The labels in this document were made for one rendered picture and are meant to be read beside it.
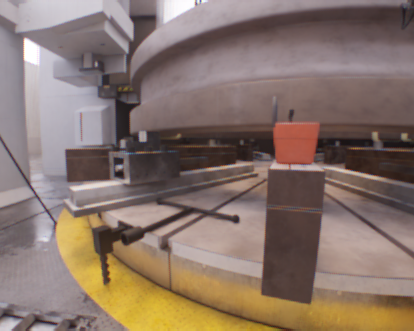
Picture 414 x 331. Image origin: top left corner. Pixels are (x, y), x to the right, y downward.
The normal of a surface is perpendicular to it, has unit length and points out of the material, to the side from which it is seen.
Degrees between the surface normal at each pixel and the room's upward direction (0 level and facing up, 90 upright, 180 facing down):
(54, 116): 90
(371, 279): 90
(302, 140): 97
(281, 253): 90
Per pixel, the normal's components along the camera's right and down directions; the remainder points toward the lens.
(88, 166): 0.40, 0.11
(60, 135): -0.04, 0.11
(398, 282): -0.25, 0.11
